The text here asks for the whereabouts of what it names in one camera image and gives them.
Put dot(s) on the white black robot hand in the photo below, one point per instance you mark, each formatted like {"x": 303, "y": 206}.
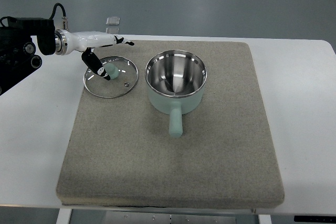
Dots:
{"x": 67, "y": 42}

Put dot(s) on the glass lid with green knob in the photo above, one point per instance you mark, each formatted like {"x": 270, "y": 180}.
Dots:
{"x": 123, "y": 75}

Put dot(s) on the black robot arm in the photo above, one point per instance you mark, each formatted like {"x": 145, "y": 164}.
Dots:
{"x": 20, "y": 37}

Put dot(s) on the small metal floor plate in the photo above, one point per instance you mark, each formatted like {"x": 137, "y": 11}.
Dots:
{"x": 112, "y": 24}

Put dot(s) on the mint green saucepan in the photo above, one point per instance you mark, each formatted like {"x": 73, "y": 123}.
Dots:
{"x": 175, "y": 81}

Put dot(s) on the grey fabric mat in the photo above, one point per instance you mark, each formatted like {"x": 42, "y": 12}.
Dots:
{"x": 124, "y": 152}

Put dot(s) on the white table frame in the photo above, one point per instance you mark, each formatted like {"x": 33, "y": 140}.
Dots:
{"x": 65, "y": 216}

